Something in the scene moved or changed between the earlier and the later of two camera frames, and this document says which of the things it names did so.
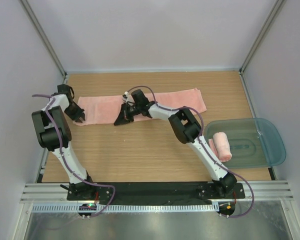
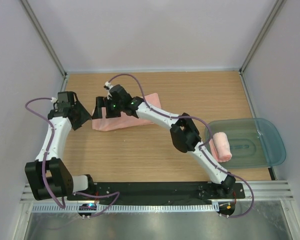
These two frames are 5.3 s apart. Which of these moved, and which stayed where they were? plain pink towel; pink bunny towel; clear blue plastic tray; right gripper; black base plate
Moved: plain pink towel; right gripper
Stayed: clear blue plastic tray; pink bunny towel; black base plate
